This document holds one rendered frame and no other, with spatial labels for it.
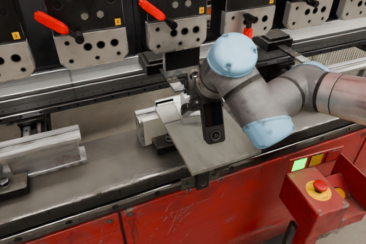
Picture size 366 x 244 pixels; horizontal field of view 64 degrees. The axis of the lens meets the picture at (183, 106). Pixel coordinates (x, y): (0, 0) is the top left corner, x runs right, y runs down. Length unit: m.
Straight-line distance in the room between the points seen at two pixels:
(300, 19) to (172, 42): 0.39
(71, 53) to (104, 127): 1.75
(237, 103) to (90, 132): 1.97
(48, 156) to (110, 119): 1.64
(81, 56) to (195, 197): 0.55
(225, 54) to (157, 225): 0.67
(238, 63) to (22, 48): 0.43
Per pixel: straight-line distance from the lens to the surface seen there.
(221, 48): 0.47
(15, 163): 0.88
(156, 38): 0.71
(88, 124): 2.47
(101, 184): 0.83
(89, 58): 0.70
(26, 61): 0.69
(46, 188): 0.87
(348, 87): 0.54
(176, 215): 1.01
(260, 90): 0.49
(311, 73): 0.58
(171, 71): 0.82
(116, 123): 2.42
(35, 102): 1.07
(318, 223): 0.98
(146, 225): 0.99
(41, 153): 0.86
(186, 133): 0.75
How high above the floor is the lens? 1.49
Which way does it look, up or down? 36 degrees down
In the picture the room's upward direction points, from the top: straight up
